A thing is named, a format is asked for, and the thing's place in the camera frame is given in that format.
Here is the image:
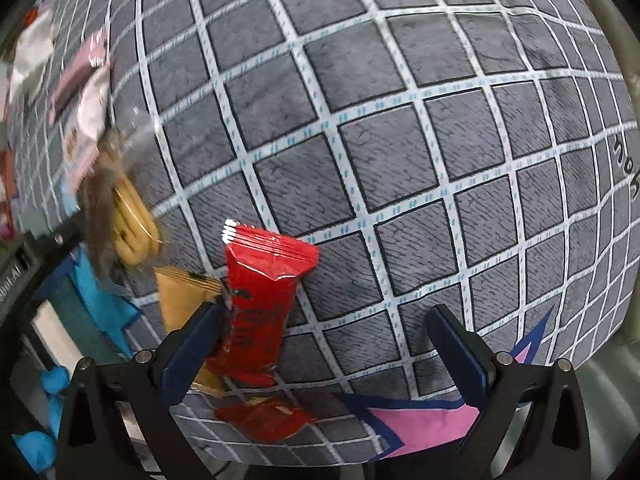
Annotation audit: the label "white folded cloth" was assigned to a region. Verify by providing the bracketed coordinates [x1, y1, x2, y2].
[9, 8, 55, 105]

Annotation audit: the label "orange snack packet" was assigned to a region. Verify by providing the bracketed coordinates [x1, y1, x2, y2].
[154, 266, 224, 406]

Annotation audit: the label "pink white biscuit packet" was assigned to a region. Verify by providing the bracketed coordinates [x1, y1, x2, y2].
[63, 63, 111, 194]

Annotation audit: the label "grey checked tablecloth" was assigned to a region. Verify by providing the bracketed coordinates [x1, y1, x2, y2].
[8, 0, 639, 466]

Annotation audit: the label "yellow biscuit packet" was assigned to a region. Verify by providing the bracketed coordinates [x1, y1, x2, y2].
[80, 126, 163, 278]

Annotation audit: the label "long pink snack bar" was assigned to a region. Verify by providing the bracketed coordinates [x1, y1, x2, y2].
[48, 26, 106, 126]

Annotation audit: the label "red snack packet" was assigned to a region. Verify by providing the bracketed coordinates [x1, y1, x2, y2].
[215, 396, 316, 443]
[206, 219, 320, 388]

